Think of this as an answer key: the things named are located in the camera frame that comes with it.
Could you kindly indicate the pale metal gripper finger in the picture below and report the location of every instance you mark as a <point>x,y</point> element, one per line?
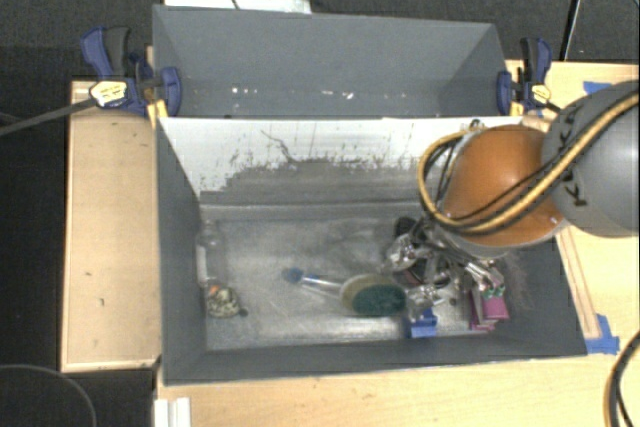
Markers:
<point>424,297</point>
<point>400,256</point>

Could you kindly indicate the blue block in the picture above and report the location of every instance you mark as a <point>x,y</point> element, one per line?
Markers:
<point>421,325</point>

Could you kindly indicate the dish brush with green pad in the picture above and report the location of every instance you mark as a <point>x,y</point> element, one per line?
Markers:
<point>375,297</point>

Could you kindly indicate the magenta box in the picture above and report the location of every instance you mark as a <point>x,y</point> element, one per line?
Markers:
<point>490,312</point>

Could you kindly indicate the toy turtle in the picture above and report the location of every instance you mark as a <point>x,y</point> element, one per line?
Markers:
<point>223,302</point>

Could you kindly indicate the clear glass bottle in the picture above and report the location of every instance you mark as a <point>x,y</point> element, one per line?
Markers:
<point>210,245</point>

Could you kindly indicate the grey metal bin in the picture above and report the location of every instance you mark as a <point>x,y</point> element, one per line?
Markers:
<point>310,65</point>

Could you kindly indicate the pale wood board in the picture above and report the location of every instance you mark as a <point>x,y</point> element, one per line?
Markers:
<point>110,225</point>

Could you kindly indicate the black cylinder on white bracket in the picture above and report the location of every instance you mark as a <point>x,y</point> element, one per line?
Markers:
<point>406,225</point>

